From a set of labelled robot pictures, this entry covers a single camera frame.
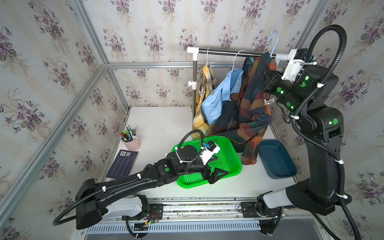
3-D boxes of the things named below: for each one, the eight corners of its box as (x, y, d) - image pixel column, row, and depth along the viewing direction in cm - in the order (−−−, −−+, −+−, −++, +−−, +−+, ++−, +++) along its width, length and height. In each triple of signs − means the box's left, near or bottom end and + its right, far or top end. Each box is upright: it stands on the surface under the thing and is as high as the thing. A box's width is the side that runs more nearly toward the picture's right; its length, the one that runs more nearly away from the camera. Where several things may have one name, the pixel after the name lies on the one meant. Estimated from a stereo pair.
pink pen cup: (125, 150, 97) (117, 140, 87) (130, 135, 105) (123, 124, 95) (140, 150, 97) (134, 140, 87) (144, 135, 105) (139, 124, 95)
